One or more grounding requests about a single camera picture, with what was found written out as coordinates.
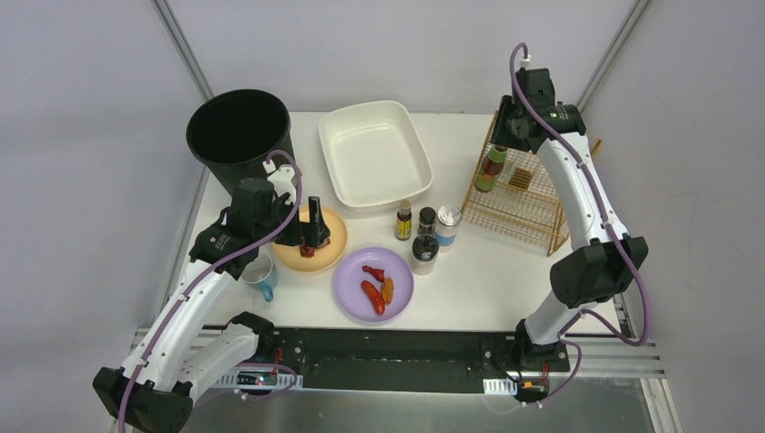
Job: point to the yellow plate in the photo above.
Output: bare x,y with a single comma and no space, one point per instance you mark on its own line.
324,257

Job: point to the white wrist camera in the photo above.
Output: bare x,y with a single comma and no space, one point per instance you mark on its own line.
526,60
284,180

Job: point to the purple plate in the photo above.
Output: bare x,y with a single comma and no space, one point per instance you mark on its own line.
353,299

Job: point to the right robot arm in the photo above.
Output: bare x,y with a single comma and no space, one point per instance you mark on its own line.
604,254

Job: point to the black cap spice jar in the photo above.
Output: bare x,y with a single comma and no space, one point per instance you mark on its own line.
427,218

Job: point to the red sausage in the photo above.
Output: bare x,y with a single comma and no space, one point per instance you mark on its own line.
375,296

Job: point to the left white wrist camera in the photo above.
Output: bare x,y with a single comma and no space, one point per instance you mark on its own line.
284,180

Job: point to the gold wire basket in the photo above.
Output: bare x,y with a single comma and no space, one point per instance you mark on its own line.
522,203

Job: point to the brown roasted meat piece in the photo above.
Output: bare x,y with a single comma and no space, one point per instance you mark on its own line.
307,251

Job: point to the yellow cap sauce bottle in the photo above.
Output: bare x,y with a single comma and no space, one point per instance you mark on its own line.
491,167

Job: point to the black plastic bin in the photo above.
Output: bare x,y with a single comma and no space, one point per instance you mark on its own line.
233,133

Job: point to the silver lid salt shaker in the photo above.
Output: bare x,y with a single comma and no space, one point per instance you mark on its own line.
448,219

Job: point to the small red meat piece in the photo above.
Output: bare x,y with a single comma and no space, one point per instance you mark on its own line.
378,274

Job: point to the yellow label sauce bottle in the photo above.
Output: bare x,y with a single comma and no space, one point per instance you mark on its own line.
403,221

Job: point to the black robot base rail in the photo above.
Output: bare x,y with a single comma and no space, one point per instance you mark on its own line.
383,360

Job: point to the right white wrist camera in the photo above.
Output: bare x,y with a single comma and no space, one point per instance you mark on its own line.
526,60

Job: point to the orange fried nugget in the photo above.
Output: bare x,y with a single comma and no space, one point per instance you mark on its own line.
387,290

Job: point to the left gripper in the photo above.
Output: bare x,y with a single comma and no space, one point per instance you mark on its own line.
304,228

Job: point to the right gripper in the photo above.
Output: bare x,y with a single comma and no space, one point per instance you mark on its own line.
499,149

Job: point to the white rectangular tub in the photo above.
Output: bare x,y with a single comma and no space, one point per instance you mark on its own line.
374,156

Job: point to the blue mug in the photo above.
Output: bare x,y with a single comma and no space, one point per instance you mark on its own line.
261,274

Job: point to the black lid grinder jar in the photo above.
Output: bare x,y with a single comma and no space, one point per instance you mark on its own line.
424,253

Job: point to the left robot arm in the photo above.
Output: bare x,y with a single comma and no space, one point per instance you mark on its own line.
157,385

